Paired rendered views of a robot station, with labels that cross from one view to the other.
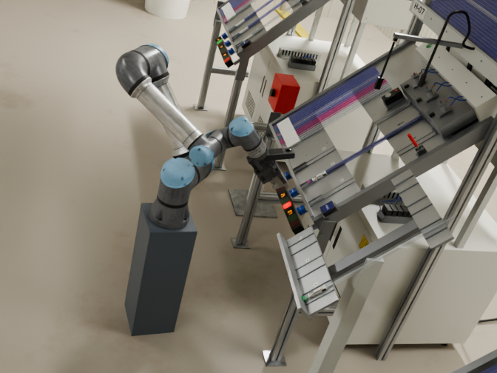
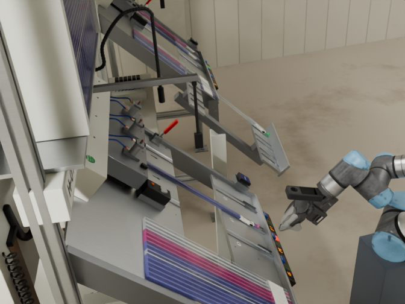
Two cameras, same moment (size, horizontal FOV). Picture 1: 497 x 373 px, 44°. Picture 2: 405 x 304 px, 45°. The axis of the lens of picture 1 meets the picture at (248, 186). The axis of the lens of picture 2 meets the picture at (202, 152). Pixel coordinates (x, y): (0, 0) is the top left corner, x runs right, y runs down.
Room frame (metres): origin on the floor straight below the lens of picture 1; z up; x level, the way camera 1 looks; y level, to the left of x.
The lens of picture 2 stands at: (3.25, -0.06, 1.85)
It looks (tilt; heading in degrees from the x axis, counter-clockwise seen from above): 33 degrees down; 195
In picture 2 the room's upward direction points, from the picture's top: 4 degrees counter-clockwise
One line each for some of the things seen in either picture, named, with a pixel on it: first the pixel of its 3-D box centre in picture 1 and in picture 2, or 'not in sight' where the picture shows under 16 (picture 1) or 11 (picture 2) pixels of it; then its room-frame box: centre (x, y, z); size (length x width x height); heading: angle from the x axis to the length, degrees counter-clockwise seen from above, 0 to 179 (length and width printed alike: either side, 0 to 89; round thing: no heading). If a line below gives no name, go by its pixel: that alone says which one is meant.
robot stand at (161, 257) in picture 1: (158, 270); (383, 298); (1.84, 0.26, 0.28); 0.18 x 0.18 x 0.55; 27
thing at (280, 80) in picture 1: (268, 146); not in sight; (2.88, -0.05, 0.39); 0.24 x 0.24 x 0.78; 21
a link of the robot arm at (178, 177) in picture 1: (177, 180); (401, 213); (1.85, 0.26, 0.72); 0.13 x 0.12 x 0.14; 163
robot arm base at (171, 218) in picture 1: (171, 206); not in sight; (1.84, 0.26, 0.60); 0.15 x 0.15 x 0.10
